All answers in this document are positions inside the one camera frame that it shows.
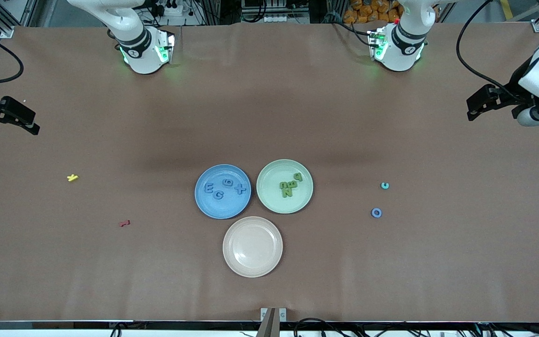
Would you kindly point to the yellow letter K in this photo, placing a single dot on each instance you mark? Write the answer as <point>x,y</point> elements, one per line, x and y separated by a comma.
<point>72,178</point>

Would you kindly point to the red letter I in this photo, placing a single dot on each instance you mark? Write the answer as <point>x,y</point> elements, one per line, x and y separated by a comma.
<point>124,223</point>

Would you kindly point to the blue letter X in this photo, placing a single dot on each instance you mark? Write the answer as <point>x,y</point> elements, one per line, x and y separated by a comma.
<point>240,189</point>

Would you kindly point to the pile of orange objects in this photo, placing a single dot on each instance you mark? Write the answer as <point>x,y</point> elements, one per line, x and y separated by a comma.
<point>372,10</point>

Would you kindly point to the power strip with plugs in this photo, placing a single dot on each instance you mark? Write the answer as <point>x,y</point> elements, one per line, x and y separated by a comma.
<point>169,8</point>

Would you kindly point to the green round plate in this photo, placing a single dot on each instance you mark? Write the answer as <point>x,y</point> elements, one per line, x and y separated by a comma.
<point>269,196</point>

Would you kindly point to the blue letter E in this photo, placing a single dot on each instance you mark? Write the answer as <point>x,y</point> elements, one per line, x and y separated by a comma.
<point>206,188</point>

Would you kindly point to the beige round plate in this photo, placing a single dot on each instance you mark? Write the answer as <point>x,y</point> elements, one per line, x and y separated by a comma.
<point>252,247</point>

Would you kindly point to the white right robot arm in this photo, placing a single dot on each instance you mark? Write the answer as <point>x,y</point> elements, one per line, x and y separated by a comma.
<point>134,28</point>

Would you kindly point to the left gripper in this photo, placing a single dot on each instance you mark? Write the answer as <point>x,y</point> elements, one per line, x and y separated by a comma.
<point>505,99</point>

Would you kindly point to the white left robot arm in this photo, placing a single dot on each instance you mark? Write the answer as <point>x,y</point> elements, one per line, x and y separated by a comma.
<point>405,37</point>

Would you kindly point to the metal table edge bracket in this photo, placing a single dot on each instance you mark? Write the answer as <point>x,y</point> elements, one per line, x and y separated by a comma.
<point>273,318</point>

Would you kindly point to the green letter N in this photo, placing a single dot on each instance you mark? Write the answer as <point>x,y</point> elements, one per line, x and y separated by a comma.
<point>287,193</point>

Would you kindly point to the white power strip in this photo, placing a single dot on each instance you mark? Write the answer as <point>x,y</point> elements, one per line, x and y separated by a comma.
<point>278,19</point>

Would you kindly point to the blue letter O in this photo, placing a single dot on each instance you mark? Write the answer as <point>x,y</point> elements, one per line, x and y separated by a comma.
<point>373,213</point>

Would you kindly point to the blue round plate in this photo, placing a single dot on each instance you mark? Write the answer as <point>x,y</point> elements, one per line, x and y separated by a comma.
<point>232,208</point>

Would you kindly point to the blue letter G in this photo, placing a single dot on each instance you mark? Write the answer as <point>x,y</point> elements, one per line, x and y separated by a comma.
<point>214,195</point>

